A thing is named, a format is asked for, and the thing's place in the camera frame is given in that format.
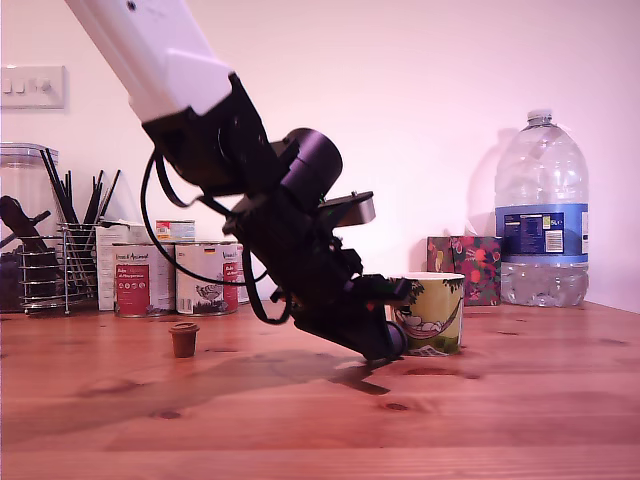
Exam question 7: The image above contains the dark purple coffee capsule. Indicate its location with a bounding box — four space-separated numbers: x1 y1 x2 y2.
385 319 409 354

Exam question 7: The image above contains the brown coffee capsule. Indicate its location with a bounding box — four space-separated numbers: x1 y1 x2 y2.
167 322 201 359

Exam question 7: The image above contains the illustrated ceramic mug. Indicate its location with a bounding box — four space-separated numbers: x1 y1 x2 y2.
388 271 467 358

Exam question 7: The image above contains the red and white food can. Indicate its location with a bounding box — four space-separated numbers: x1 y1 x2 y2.
111 242 177 319
235 240 252 306

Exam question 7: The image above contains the floral tissue box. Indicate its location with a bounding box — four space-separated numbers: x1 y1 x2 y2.
426 234 503 308

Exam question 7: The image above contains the white food can chicken print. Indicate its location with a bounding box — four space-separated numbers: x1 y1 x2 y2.
174 241 240 317

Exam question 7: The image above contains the small flat food tin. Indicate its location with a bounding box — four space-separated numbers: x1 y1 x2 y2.
154 218 197 245

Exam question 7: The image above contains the large clear water bottle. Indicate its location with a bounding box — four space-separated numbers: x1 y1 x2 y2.
493 108 591 309

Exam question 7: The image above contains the white cardboard box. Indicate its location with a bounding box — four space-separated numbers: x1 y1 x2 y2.
94 221 149 313

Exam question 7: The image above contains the black straw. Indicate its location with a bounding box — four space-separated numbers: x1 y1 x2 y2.
39 149 75 226
82 169 105 225
44 147 80 226
65 169 78 225
98 168 123 222

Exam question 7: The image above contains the clear storage jar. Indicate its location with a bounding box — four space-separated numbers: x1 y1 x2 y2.
0 142 61 315

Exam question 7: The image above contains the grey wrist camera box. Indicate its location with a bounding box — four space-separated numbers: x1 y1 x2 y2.
318 190 377 227

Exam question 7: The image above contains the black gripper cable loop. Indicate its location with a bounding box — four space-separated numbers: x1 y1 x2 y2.
241 242 294 324

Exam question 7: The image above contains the short black arm cable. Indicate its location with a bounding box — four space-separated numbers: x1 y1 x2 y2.
154 157 239 219

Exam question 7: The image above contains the long black looping cable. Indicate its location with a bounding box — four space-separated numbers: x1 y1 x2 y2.
140 152 269 288

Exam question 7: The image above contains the chrome wire utensil rack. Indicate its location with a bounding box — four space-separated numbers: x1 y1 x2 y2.
18 221 100 318

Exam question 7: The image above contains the black kitchen tool handle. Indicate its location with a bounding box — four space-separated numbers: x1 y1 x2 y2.
0 194 40 242
0 210 52 250

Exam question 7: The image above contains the white wall light switch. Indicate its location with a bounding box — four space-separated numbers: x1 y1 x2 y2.
0 64 67 111

